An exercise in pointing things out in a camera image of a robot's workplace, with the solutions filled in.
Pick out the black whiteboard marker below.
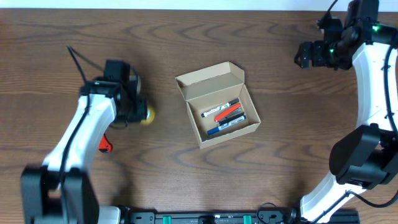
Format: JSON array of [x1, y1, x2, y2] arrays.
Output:
[[201, 98, 239, 118]]

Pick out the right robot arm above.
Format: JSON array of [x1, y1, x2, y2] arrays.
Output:
[[284, 0, 397, 223]]

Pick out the blue whiteboard marker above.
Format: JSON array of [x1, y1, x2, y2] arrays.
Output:
[[207, 115, 246, 135]]

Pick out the red black stapler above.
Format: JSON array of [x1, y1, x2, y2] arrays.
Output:
[[214, 103, 243, 125]]

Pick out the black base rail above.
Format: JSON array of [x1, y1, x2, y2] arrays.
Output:
[[118, 205, 360, 224]]

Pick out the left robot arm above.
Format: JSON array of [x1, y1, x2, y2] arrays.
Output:
[[21, 60, 155, 223]]

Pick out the open cardboard box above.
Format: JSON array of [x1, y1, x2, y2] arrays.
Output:
[[175, 62, 261, 149]]

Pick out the yellow tape roll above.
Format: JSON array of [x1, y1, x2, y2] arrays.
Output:
[[140, 105, 155, 125]]

